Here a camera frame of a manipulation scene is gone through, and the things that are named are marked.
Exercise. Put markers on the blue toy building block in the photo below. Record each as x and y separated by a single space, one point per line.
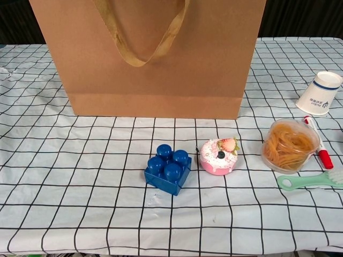
166 176

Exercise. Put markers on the pink toy strawberry cake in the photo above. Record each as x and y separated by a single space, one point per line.
214 160

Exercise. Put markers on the mint green scrubbing brush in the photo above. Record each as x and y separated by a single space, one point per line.
308 180

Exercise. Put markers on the white paper cup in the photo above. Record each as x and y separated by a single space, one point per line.
316 96

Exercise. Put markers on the red and white marker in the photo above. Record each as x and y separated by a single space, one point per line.
325 158

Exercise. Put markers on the brown paper bag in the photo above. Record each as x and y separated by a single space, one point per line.
187 67

